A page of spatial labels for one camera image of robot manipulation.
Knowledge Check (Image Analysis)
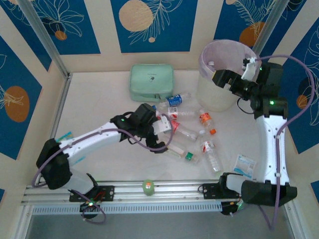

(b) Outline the clear bottle orange label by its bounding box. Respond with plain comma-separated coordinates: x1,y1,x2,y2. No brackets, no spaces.
198,109,217,135

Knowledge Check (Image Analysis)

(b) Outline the clear bottle with blue label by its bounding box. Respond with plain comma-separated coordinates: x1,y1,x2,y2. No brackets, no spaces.
152,92,192,112

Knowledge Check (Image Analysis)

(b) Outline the black right gripper cable loop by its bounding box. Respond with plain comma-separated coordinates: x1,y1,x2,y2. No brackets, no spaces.
236,97,256,115

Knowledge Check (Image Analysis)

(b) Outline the clear bottle with red cap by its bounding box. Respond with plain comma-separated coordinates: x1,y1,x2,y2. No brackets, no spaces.
169,120,199,142

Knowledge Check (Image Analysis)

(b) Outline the clear bottle with green cap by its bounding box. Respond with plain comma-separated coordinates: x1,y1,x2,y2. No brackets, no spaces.
165,143,201,165

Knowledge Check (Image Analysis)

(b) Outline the white and blue packet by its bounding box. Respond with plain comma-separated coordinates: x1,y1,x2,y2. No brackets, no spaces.
233,153,257,179

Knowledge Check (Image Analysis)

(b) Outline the right arm base controller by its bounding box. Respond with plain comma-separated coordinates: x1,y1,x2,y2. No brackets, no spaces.
220,200,246,217

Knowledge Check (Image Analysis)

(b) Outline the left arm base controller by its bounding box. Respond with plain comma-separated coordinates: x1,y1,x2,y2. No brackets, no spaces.
79,199,100,220

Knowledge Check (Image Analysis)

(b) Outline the mint green zipper pouch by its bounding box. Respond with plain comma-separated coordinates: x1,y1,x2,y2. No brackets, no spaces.
128,63,175,102

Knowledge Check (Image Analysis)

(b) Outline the aluminium table edge bar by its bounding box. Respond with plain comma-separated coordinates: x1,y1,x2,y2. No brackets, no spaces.
48,73,73,185

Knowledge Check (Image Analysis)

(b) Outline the grey slotted cable duct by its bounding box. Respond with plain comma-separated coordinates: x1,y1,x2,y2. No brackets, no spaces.
31,202,223,215

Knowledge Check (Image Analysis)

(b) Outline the clear bottle red label white cap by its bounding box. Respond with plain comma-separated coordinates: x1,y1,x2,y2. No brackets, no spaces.
198,129,225,175

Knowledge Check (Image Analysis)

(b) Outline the white bin with pink liner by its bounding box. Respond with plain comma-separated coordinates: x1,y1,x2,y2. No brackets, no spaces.
195,39,261,113

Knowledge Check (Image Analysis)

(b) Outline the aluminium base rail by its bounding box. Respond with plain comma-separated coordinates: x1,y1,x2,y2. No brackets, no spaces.
21,180,297,204

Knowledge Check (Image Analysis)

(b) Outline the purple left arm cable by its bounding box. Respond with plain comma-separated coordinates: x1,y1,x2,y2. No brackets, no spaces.
32,113,175,225

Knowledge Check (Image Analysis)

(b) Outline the aluminium frame post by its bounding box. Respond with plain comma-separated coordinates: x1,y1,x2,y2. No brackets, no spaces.
253,0,291,57
17,0,72,78

